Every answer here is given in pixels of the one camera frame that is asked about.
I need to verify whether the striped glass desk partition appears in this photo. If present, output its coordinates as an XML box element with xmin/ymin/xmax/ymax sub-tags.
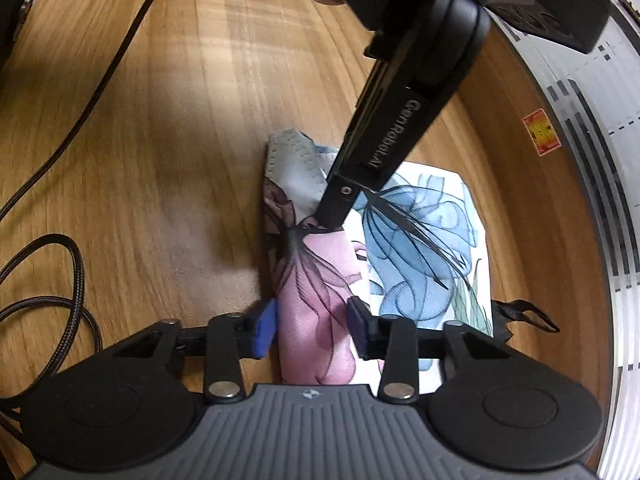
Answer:
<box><xmin>450</xmin><ymin>0</ymin><xmax>640</xmax><ymax>480</ymax></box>

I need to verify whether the red and yellow sticker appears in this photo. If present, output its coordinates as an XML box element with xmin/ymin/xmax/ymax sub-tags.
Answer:
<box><xmin>521</xmin><ymin>108</ymin><xmax>562</xmax><ymax>158</ymax></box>

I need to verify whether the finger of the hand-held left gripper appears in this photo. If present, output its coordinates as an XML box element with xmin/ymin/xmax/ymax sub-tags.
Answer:
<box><xmin>314</xmin><ymin>174</ymin><xmax>381</xmax><ymax>235</ymax></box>

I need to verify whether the floral white shopping bag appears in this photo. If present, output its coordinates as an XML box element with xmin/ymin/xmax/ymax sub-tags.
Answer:
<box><xmin>261</xmin><ymin>129</ymin><xmax>561</xmax><ymax>396</ymax></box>

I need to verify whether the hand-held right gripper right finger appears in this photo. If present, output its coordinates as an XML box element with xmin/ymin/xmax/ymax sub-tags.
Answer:
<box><xmin>346</xmin><ymin>296</ymin><xmax>513</xmax><ymax>403</ymax></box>

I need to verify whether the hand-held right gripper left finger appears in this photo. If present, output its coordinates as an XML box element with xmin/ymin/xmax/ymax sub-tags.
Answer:
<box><xmin>114</xmin><ymin>300</ymin><xmax>279</xmax><ymax>403</ymax></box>

